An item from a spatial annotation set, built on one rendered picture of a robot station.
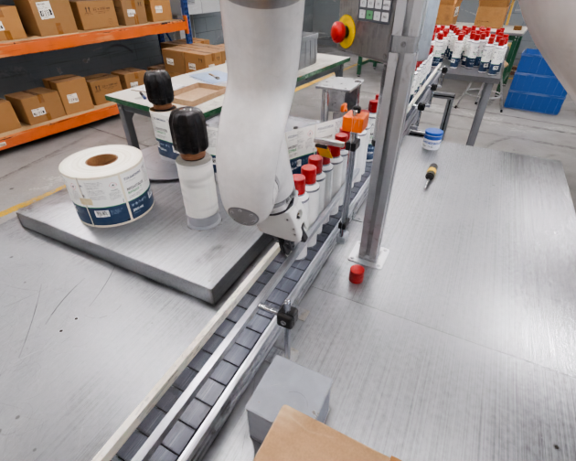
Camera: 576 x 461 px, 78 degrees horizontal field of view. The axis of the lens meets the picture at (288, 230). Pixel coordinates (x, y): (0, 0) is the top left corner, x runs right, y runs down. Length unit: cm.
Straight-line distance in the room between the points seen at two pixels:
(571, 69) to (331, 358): 59
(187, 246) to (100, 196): 25
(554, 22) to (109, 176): 89
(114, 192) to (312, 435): 80
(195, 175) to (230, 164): 41
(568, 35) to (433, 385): 60
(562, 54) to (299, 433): 31
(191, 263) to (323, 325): 33
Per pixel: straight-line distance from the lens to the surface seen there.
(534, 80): 545
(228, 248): 88
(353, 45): 81
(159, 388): 62
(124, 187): 100
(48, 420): 77
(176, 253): 89
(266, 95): 45
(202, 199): 91
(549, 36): 26
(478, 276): 98
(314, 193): 78
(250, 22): 41
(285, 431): 34
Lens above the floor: 143
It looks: 36 degrees down
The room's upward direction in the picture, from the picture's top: straight up
